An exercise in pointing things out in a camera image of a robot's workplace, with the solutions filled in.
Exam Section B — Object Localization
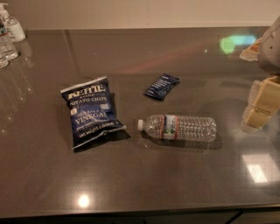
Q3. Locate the clear plastic water bottle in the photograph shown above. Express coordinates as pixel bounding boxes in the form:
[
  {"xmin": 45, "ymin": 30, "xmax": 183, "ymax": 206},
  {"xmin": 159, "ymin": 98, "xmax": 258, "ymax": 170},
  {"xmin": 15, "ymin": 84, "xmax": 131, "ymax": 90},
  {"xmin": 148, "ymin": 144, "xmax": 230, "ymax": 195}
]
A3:
[{"xmin": 137, "ymin": 115, "xmax": 217, "ymax": 142}]

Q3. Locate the clear water bottle background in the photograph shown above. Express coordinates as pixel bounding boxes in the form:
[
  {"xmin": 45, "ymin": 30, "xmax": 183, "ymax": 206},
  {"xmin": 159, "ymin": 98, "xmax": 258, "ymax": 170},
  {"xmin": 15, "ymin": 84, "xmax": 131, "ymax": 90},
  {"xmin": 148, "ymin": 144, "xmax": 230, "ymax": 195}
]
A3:
[{"xmin": 0, "ymin": 20, "xmax": 18, "ymax": 60}]

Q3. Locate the small dark blue packet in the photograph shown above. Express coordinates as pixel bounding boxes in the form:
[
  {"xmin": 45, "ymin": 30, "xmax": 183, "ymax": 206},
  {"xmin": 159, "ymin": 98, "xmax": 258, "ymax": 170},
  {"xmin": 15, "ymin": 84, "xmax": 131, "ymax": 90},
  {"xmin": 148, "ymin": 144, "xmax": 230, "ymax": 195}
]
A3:
[{"xmin": 144, "ymin": 73, "xmax": 179, "ymax": 101}]

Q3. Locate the white pump sanitizer bottle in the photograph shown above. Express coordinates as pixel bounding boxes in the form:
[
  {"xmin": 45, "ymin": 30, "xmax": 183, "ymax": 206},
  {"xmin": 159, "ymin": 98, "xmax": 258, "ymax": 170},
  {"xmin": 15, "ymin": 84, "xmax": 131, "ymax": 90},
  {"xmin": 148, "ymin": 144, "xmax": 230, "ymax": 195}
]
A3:
[{"xmin": 0, "ymin": 3, "xmax": 26, "ymax": 43}]

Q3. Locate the clear bottle at edge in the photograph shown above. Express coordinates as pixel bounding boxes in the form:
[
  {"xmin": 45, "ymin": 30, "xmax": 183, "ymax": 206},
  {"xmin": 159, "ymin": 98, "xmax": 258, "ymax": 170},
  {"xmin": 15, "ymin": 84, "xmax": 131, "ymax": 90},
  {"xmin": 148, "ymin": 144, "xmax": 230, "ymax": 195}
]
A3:
[{"xmin": 0, "ymin": 49, "xmax": 9, "ymax": 68}]

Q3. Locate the blue Kettle chips bag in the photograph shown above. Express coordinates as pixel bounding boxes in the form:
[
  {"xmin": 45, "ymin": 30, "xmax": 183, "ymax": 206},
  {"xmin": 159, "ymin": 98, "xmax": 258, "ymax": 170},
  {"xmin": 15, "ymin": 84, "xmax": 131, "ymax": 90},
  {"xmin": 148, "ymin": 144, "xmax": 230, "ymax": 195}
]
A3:
[{"xmin": 60, "ymin": 76, "xmax": 126, "ymax": 149}]

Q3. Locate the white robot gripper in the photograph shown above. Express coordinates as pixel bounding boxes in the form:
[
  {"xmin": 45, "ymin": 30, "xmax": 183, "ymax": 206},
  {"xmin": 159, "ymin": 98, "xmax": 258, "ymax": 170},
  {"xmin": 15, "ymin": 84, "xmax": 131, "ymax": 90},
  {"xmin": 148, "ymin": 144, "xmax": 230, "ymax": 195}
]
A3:
[{"xmin": 241, "ymin": 16, "xmax": 280, "ymax": 133}]

